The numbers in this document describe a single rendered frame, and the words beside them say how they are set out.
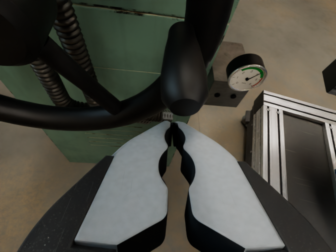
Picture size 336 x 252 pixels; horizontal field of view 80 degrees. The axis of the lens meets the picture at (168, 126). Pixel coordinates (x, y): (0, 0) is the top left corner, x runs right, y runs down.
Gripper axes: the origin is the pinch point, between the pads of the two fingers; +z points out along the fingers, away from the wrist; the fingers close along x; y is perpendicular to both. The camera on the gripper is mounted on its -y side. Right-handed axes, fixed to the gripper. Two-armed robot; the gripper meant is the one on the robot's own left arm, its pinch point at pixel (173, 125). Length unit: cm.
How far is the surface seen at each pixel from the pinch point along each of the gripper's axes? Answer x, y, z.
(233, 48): 14.1, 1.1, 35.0
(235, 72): 10.7, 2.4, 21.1
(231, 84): 11.3, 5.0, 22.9
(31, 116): -14.7, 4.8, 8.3
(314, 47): 115, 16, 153
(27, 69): -27.7, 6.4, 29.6
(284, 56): 86, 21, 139
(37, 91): -29.3, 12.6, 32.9
